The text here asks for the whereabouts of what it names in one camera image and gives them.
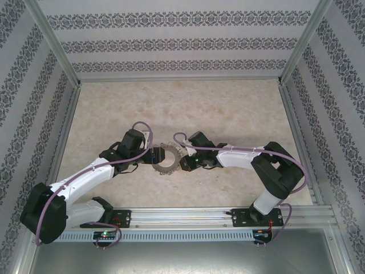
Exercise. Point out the grey metal sheet panel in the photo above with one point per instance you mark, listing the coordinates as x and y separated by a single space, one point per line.
182 259

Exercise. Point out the aluminium frame bar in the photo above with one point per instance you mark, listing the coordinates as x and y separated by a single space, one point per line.
63 142
179 77
300 142

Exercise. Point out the small circuit board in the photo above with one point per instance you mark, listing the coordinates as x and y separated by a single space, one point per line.
261 234
105 234

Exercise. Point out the aluminium frame post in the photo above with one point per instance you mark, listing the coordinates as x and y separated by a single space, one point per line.
54 42
304 42
21 262
339 251

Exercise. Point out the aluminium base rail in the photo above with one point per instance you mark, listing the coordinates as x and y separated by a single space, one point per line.
182 217

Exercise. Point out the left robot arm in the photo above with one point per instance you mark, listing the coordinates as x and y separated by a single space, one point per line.
85 177

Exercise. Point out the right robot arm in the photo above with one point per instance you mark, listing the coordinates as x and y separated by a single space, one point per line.
236 158

